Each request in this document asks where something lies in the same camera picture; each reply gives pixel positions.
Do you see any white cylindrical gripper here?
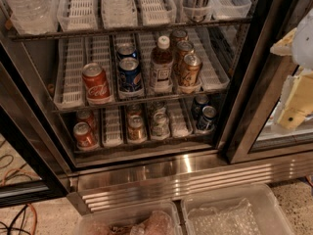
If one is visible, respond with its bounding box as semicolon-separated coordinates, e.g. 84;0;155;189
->
270;9;313;130

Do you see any red coke can shelf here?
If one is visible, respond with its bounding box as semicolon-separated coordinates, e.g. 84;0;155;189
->
82;63;111;104

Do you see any blue can bottom front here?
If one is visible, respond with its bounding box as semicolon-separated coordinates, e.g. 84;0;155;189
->
196;106;217;130

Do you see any blue can bottom rear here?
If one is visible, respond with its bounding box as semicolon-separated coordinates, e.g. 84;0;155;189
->
191;94;209;119

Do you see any orange soda can front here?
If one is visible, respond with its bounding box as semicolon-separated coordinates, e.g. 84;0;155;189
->
178;53;202;87

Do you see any orange soda can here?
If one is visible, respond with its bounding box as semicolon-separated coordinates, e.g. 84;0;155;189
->
174;40;195;71
178;53;202;87
169;29;188;47

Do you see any orange soda can middle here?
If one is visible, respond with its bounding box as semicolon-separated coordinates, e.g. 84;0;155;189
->
174;40;195;71

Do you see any orange soda can rear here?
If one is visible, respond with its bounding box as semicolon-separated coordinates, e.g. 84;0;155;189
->
169;29;188;47

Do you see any plaid can top shelf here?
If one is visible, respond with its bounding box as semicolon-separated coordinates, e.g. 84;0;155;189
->
182;0;210;23

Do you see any silver can bottom front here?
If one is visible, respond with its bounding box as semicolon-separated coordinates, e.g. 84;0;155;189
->
152;112;170;138

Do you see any blue pepsi can front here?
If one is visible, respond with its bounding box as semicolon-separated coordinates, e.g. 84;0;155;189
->
118;58;142;92

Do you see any blue pepsi can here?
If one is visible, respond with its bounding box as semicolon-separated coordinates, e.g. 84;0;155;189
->
117;44;138;61
118;58;142;92

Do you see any brown can bottom front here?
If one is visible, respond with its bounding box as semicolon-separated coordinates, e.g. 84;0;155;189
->
128;115;146;141

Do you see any blue pepsi can rear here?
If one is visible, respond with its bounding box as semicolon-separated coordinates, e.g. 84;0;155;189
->
117;44;138;61

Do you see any red coke can bottom rear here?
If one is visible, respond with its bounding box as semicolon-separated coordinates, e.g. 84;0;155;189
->
76;110;97;130

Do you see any red coke can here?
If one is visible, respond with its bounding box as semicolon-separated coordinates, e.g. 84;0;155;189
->
76;110;97;130
73;122;98;149

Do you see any red coke can bottom front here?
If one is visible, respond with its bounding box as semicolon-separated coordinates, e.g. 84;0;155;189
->
73;122;98;149

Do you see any brown tea bottle white cap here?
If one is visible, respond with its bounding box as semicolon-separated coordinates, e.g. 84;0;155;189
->
150;35;173;88

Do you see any clear plastic bin right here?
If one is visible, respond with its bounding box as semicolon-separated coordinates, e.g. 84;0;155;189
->
181;184;295;235

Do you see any clear plastic bin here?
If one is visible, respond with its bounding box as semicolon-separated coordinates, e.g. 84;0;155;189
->
181;184;295;235
73;201;183;235

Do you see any clear plastic bin left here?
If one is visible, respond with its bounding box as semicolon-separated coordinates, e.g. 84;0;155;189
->
73;201;183;235

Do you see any clear water bottle top left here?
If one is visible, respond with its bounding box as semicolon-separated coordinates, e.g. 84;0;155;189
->
6;0;59;35

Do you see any orange cable on floor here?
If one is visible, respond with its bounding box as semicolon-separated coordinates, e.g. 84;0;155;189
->
0;168;42;235

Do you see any black cable on floor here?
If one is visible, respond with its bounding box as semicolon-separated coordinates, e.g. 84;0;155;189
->
0;140;32;235

